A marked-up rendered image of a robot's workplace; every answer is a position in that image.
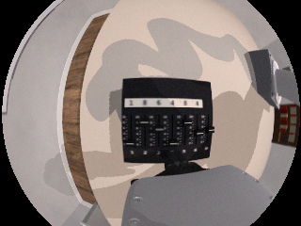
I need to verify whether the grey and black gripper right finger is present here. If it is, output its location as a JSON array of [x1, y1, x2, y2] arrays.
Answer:
[[175, 151, 209, 174]]

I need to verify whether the black lighting desk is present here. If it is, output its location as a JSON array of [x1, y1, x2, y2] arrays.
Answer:
[[121, 77, 214, 164]]

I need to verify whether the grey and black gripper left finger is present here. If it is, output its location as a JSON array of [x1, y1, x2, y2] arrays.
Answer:
[[155, 152, 180, 176]]

